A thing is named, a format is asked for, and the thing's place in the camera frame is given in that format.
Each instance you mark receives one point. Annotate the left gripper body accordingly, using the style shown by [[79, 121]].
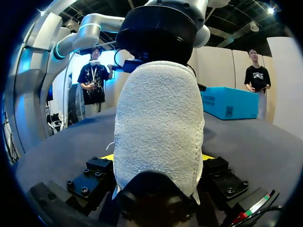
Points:
[[158, 33]]

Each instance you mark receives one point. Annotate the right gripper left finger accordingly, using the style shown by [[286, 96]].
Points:
[[91, 176]]

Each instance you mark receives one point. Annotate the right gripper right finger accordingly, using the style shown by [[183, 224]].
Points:
[[223, 176]]

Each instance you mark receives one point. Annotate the white knit shoe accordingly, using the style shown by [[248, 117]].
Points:
[[158, 118]]

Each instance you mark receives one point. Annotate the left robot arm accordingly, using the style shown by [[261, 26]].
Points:
[[42, 71]]

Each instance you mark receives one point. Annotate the teal box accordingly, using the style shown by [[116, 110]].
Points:
[[230, 102]]

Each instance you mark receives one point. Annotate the person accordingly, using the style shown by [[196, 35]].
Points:
[[93, 85], [258, 80]]

